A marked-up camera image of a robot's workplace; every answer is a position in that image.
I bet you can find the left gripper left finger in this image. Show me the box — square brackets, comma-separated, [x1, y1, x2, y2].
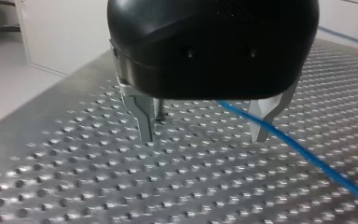
[117, 77, 156, 143]

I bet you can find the metal post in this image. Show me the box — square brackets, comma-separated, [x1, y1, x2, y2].
[154, 98, 168, 122]

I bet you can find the blue cable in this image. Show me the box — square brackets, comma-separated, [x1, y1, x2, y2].
[215, 25, 358, 211]

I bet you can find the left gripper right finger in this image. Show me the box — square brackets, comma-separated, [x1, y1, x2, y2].
[247, 79, 300, 144]

